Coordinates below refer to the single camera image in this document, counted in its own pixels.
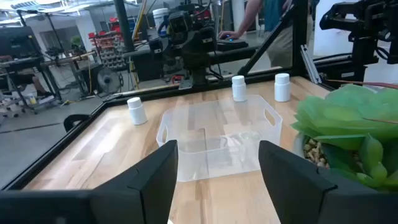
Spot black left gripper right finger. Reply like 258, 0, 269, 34
258, 140, 398, 224

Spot black aluminium rig frame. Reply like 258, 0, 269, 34
0, 0, 333, 191

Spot small green background plant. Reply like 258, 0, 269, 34
70, 35, 84, 52

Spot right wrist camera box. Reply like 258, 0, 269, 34
169, 11, 191, 35

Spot person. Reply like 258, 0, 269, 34
6, 73, 55, 97
217, 0, 312, 68

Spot white plastic bucket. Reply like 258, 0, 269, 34
152, 7, 170, 32

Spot wooden-top workbench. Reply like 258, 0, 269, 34
0, 49, 97, 110

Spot black monitor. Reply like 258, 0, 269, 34
0, 26, 41, 58

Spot white triangle-pattern plant pot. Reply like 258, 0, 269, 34
292, 132, 312, 159

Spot black side stand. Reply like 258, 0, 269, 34
312, 37, 383, 90

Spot green succulent plant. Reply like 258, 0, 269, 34
290, 83, 398, 192

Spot black desk post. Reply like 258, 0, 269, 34
113, 0, 135, 53

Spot red and grey bin rack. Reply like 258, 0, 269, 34
88, 29, 127, 70

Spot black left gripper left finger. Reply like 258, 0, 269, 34
88, 139, 178, 224

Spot black desk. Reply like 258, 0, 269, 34
123, 40, 265, 82

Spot white square pillar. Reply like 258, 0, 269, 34
313, 0, 360, 57

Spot white pill bottle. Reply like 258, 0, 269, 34
274, 73, 292, 103
231, 75, 248, 103
126, 96, 148, 126

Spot black keyboard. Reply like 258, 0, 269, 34
216, 39, 249, 52

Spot black floor fan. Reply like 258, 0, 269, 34
96, 67, 123, 95

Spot silver aluminium rails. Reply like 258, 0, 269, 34
300, 44, 323, 85

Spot clear plastic basket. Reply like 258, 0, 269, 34
155, 95, 284, 183

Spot beige gravel topping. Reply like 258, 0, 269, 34
303, 138, 330, 169

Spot yellow pole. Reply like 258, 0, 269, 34
132, 0, 149, 41

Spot black frame foot bracket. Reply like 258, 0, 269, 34
63, 114, 91, 133

